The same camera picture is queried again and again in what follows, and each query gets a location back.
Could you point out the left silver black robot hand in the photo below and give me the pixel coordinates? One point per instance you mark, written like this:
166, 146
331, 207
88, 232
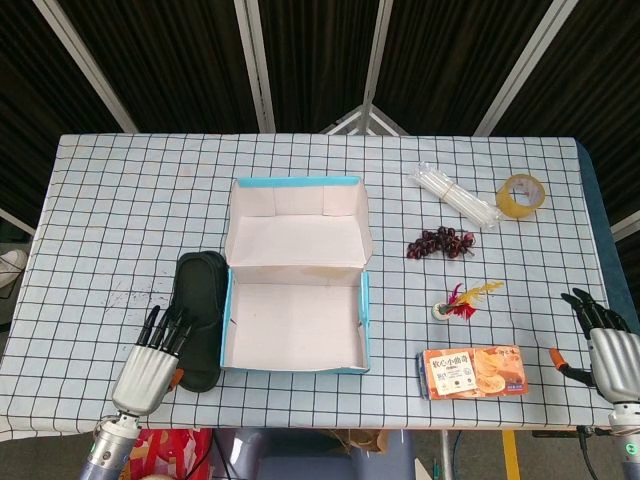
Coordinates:
142, 380

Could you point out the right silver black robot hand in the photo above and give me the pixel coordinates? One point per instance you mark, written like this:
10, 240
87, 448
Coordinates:
620, 360

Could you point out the light blue cardboard shoe box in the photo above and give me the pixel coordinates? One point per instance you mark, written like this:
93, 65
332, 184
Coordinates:
300, 240

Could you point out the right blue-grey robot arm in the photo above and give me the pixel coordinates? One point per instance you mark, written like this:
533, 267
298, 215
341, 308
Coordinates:
627, 440

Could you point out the red printed shopping bag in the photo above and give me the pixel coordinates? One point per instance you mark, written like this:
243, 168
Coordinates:
165, 450

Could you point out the orange snack package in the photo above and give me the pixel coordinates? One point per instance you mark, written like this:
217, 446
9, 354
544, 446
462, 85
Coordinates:
475, 372

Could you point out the light blue checkered tablecloth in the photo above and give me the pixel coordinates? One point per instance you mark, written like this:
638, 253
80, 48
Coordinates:
125, 200

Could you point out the colourful feather shuttlecock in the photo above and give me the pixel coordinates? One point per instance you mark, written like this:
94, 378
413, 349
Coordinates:
442, 311

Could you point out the yellow packing tape roll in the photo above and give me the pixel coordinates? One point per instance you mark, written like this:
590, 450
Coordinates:
505, 202

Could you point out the grey metal table leg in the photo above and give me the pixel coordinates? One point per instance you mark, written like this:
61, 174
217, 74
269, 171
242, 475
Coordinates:
445, 455

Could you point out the purple artificial grape bunch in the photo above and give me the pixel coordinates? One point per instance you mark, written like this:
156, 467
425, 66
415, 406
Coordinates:
440, 242

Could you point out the bundle of clear plastic tubes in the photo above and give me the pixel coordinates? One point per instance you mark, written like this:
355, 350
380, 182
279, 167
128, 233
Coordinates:
455, 195

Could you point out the dark folding partition screen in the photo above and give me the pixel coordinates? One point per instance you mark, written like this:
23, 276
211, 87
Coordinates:
175, 60

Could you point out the white metal partition foot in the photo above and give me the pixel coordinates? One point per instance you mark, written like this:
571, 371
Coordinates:
365, 122

